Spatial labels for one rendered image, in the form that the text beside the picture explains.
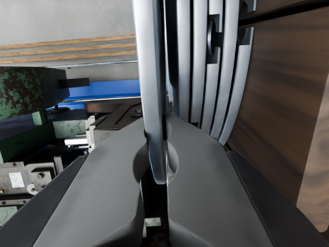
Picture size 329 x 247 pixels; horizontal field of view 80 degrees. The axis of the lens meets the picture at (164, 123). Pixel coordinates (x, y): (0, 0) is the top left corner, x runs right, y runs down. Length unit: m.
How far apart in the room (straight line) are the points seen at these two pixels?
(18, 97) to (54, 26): 1.45
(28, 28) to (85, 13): 0.56
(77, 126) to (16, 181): 0.36
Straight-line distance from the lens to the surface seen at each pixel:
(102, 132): 0.62
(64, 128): 1.20
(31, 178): 1.07
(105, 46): 1.82
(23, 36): 2.42
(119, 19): 2.11
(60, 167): 0.99
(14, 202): 1.12
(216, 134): 0.16
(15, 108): 0.91
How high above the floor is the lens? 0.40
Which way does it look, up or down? level
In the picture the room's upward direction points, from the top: 94 degrees counter-clockwise
